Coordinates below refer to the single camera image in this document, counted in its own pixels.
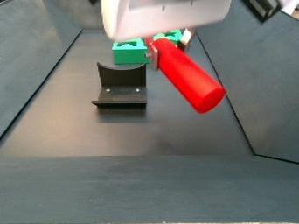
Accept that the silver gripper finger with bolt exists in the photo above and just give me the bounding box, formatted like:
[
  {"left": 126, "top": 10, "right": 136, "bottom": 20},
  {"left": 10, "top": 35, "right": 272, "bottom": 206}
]
[{"left": 144, "top": 37, "right": 158, "bottom": 71}]

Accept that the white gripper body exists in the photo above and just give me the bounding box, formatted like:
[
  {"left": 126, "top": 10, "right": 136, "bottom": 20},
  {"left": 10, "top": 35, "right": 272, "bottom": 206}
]
[{"left": 100, "top": 0, "right": 230, "bottom": 41}]

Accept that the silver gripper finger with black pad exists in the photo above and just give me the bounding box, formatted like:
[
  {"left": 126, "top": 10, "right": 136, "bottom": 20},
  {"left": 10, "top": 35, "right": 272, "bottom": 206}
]
[{"left": 177, "top": 28, "right": 194, "bottom": 52}]

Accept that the red cylinder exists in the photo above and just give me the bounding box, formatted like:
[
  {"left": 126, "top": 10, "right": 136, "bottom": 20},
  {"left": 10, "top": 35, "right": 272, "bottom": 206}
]
[{"left": 153, "top": 38, "right": 225, "bottom": 113}]

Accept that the green shape sorter block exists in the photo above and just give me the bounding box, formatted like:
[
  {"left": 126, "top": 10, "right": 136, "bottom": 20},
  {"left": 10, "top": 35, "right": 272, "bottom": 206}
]
[{"left": 112, "top": 30, "right": 182, "bottom": 65}]

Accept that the black curved cradle stand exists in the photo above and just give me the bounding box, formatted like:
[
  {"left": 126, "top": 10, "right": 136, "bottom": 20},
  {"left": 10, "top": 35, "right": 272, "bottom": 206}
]
[{"left": 90, "top": 63, "right": 146, "bottom": 108}]

